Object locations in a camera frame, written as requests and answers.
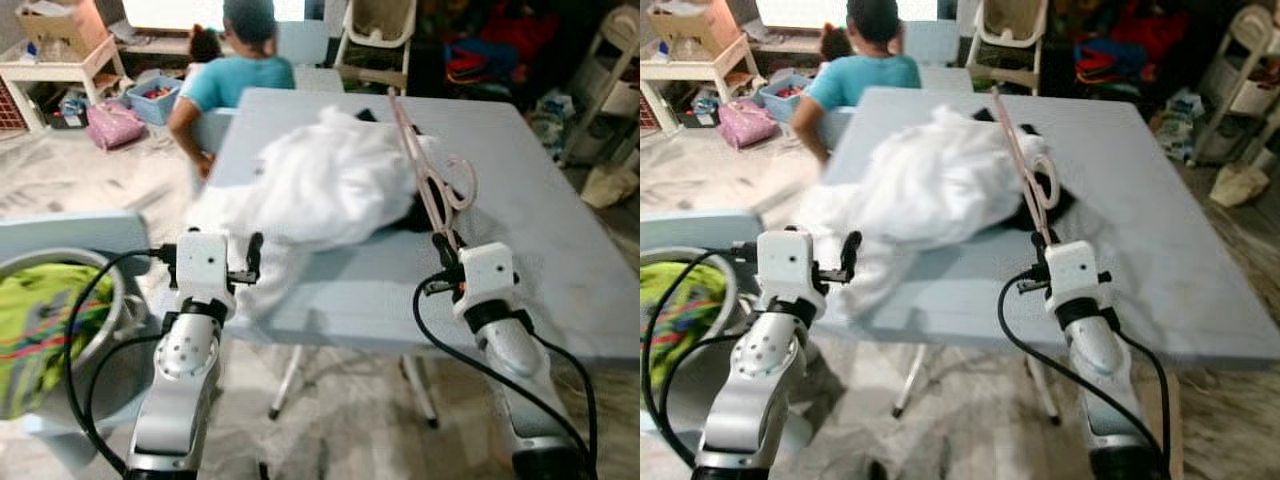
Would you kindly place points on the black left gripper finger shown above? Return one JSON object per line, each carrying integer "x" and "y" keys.
{"x": 255, "y": 255}
{"x": 852, "y": 253}

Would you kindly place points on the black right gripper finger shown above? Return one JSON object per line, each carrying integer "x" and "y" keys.
{"x": 1040, "y": 250}
{"x": 446, "y": 251}

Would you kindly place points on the beige plastic hanger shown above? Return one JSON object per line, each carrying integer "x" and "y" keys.
{"x": 416, "y": 160}
{"x": 1015, "y": 150}

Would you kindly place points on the yellow green striped garment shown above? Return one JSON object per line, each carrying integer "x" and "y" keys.
{"x": 50, "y": 330}
{"x": 680, "y": 320}

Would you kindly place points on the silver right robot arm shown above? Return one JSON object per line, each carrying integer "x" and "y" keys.
{"x": 1100, "y": 360}
{"x": 520, "y": 360}

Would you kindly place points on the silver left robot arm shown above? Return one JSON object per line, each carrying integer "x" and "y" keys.
{"x": 180, "y": 390}
{"x": 750, "y": 390}

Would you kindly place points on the white garment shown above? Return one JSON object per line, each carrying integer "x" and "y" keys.
{"x": 320, "y": 190}
{"x": 930, "y": 190}

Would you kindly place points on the pale folding table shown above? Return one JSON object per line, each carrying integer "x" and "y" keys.
{"x": 1160, "y": 250}
{"x": 540, "y": 250}

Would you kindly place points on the grey round laundry basket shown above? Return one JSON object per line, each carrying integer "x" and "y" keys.
{"x": 112, "y": 290}
{"x": 728, "y": 290}

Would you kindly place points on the pink bag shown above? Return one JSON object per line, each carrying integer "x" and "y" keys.
{"x": 115, "y": 128}
{"x": 747, "y": 128}

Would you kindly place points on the blue plastic basket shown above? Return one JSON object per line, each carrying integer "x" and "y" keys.
{"x": 785, "y": 98}
{"x": 155, "y": 100}

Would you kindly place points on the person in teal shirt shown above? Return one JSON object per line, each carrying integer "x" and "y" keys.
{"x": 865, "y": 80}
{"x": 240, "y": 80}

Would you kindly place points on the beige plastic bag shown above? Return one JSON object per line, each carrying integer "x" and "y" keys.
{"x": 1238, "y": 188}
{"x": 608, "y": 188}

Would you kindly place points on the small dark haired child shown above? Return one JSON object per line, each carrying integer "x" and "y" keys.
{"x": 834, "y": 45}
{"x": 205, "y": 45}

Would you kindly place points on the white shelf rack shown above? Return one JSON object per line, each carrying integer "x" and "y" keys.
{"x": 610, "y": 90}
{"x": 1240, "y": 90}

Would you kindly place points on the red clothes pile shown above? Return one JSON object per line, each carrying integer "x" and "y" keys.
{"x": 1150, "y": 30}
{"x": 520, "y": 30}

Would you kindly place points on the low white table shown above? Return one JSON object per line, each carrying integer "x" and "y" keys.
{"x": 60, "y": 72}
{"x": 690, "y": 72}

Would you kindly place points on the brown cardboard box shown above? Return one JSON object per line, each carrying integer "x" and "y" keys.
{"x": 695, "y": 35}
{"x": 65, "y": 35}

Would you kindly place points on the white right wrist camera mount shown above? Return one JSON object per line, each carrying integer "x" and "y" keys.
{"x": 487, "y": 280}
{"x": 1072, "y": 275}

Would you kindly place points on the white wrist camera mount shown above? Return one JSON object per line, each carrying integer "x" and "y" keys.
{"x": 205, "y": 270}
{"x": 785, "y": 270}
{"x": 487, "y": 280}
{"x": 1072, "y": 275}

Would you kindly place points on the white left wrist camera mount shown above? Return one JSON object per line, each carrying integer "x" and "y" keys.
{"x": 785, "y": 270}
{"x": 205, "y": 270}

